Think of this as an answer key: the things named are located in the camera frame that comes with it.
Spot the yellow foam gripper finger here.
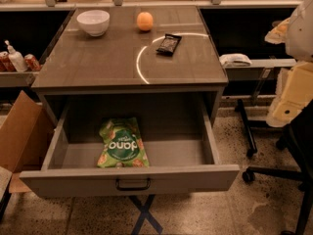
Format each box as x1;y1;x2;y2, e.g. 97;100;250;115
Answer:
266;62;313;127

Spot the green rice chip bag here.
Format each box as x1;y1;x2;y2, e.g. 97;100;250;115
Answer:
97;117;150;168

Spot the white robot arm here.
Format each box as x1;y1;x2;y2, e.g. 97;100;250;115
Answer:
265;0;313;127

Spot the grey open top drawer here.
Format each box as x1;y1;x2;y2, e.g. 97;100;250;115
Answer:
21;96;239;197

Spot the grey cabinet counter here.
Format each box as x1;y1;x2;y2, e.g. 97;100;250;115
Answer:
32;6;228;120

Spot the grey right side shelf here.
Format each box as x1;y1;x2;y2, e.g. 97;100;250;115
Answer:
226;59;295;81

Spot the grey shelf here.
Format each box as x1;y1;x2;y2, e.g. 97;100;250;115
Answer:
0;71;38;88
226;59;295;81

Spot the black office chair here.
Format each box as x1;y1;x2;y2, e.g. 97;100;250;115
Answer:
242;100;313;235

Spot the folded white cloth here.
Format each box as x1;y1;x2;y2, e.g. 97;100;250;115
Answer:
219;53;251;67

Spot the black table leg stand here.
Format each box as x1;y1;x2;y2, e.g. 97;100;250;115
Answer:
234;98;278;159

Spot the black snack bar wrapper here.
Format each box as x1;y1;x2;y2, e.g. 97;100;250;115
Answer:
156;33;182;56

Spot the orange fruit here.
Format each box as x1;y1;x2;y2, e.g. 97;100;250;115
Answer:
137;12;154;31

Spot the blue tape cross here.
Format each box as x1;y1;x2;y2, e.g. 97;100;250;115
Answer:
129;195;163;235

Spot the white ceramic bowl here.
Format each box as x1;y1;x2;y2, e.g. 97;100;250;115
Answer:
76;10;110;36

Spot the red soda can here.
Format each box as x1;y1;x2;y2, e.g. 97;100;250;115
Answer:
0;51;16;71
24;54;41;71

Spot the brown cardboard box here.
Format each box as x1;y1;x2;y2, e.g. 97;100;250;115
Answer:
0;91;55;193

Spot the white pump bottle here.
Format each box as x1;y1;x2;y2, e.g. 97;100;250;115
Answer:
5;40;27;72

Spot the grey left side shelf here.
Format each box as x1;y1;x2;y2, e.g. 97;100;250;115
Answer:
0;71;38;88

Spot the black drawer handle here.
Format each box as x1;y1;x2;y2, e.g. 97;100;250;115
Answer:
115;178;151;191

